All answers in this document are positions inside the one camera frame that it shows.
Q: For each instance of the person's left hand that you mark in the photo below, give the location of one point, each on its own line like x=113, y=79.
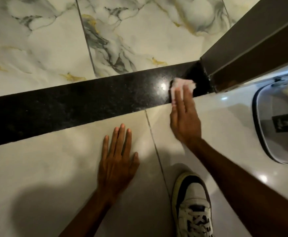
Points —
x=114, y=172

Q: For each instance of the person's right hand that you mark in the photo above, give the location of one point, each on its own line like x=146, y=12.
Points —
x=186, y=123

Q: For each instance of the person's left little finger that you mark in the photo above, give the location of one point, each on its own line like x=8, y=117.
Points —
x=105, y=146

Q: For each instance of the person's left thumb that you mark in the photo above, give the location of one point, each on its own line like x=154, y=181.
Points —
x=135, y=161

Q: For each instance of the person's right fingers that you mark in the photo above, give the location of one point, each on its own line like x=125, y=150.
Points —
x=184, y=101

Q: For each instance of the person's left middle finger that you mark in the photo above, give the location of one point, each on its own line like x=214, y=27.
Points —
x=120, y=140

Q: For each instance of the white cleaning cloth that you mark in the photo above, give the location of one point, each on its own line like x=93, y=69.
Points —
x=179, y=83

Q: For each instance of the person's right forearm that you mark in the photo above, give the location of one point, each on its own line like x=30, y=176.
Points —
x=235, y=187

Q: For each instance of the person's left forearm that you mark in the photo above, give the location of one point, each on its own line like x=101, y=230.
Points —
x=89, y=217

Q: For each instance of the black granite threshold strip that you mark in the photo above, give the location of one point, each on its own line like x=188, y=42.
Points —
x=72, y=106

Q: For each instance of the white and black sneaker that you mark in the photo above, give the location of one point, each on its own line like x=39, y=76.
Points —
x=192, y=207

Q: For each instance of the dark brown door frame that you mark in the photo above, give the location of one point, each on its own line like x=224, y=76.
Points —
x=247, y=44

